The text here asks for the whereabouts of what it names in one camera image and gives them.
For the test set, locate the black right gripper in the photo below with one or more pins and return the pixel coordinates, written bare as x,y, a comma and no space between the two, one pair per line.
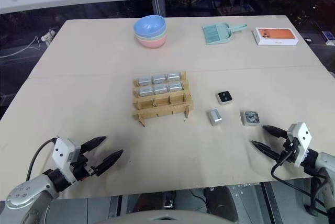
290,150

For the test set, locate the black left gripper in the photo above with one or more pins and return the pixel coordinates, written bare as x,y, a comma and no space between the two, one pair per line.
81,169

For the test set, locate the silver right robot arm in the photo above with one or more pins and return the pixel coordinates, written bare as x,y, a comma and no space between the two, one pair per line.
324,163

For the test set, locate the wooden slotted rack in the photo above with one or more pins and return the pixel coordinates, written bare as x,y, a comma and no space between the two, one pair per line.
162,103

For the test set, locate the white and orange phone box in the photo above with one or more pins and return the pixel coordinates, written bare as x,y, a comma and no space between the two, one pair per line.
274,36

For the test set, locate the dark rounded shape under table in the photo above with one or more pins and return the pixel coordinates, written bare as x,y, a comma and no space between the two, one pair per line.
221,203

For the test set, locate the teal plastic dustpan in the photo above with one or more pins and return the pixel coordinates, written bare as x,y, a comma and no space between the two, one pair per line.
225,37

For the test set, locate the blue and white background object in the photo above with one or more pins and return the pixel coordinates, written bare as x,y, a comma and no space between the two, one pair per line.
328,37

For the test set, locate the pink plastic bowl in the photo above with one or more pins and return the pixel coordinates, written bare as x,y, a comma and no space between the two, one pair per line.
151,43

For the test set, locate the teal hand brush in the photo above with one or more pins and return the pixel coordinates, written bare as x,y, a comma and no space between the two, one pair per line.
211,33

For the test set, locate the small white background object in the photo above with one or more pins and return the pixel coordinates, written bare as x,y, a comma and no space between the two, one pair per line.
48,35

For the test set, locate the green plastic bowl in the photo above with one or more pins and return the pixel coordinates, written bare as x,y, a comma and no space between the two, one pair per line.
163,35

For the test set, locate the blue plastic bowl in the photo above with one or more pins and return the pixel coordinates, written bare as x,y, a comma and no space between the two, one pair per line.
149,25

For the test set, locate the grey square block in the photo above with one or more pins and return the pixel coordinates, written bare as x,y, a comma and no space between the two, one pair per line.
250,118

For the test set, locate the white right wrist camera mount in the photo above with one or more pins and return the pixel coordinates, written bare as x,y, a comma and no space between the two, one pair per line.
303,140

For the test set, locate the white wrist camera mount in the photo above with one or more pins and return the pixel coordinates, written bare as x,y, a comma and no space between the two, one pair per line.
303,140
62,152

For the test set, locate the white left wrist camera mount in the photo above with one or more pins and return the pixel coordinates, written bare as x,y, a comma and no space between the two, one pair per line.
62,152

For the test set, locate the black and white square device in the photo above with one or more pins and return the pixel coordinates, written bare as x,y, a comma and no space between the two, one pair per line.
225,97

